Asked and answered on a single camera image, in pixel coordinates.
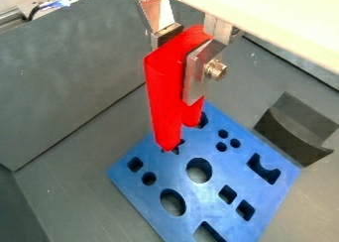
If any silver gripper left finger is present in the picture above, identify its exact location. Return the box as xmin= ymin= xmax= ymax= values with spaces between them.
xmin=136 ymin=0 xmax=184 ymax=50

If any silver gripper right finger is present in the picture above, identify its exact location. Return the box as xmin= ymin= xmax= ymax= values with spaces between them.
xmin=183 ymin=15 xmax=244 ymax=105

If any blue shape-sorter insertion block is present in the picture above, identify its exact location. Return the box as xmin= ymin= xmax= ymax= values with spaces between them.
xmin=107 ymin=103 xmax=299 ymax=242

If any black cable with blue connector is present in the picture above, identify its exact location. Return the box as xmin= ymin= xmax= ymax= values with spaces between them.
xmin=26 ymin=0 xmax=75 ymax=22

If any black curved holder bracket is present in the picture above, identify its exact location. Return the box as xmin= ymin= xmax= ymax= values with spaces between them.
xmin=254 ymin=92 xmax=339 ymax=167

